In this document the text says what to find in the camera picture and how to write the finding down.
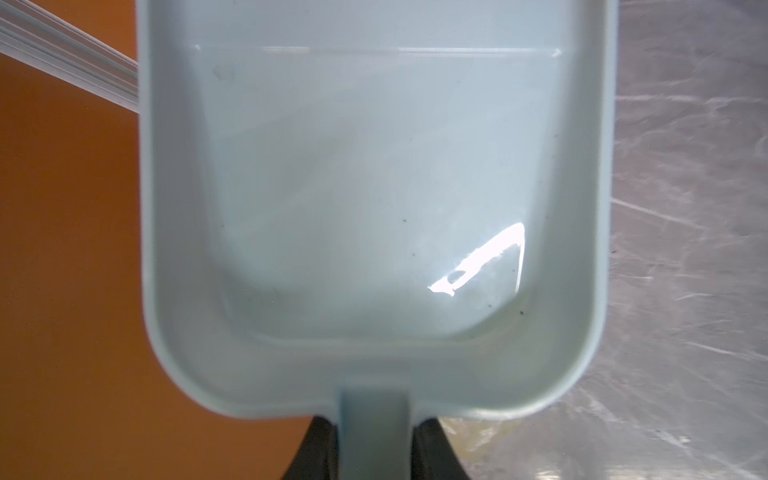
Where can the left aluminium corner post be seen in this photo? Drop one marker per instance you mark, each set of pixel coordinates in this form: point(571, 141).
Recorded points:
point(44, 41)

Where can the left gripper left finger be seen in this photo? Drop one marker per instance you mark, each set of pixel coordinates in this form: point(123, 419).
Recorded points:
point(317, 455)

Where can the teal dustpan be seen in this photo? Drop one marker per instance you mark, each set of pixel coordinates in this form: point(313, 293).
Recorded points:
point(375, 212)

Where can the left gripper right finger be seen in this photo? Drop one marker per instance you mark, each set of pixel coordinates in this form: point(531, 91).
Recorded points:
point(432, 457)

